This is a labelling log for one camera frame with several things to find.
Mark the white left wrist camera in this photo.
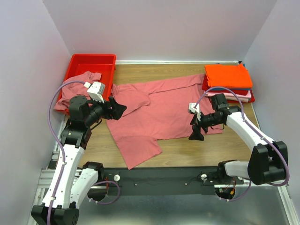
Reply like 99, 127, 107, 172
84, 82, 105, 103

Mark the red plastic bin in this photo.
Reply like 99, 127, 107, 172
57, 54, 116, 114

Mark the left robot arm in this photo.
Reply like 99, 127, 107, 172
31, 95, 126, 225

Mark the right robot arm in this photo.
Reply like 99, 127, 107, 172
188, 94, 290, 186

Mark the salmon pink t-shirt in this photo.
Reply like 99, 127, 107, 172
107, 74, 213, 169

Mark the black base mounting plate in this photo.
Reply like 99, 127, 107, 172
104, 166, 243, 196

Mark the light pink folded t-shirt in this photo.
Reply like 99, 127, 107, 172
205, 91, 252, 103

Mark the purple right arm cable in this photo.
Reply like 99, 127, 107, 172
193, 86, 290, 187

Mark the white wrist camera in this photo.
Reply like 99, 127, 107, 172
84, 82, 105, 103
188, 103, 201, 121

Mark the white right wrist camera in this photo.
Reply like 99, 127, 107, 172
188, 103, 201, 121

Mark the orange folded t-shirt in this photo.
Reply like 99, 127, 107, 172
204, 63, 253, 90

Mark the crumpled pink t-shirt in bin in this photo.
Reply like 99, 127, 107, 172
54, 71, 101, 111

